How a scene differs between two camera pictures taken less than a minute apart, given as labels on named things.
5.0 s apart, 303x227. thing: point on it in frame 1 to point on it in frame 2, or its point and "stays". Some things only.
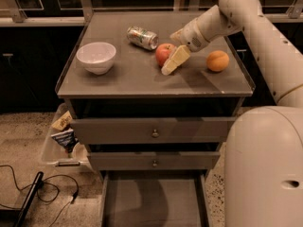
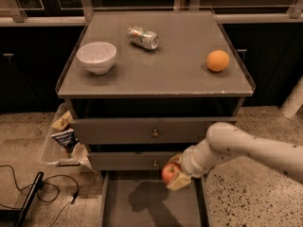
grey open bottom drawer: [154, 199] stays
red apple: [163, 52] to [169, 172]
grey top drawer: [152, 130] stays
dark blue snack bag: [67, 140] stays
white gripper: [191, 37] to [188, 164]
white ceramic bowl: [97, 58] stays
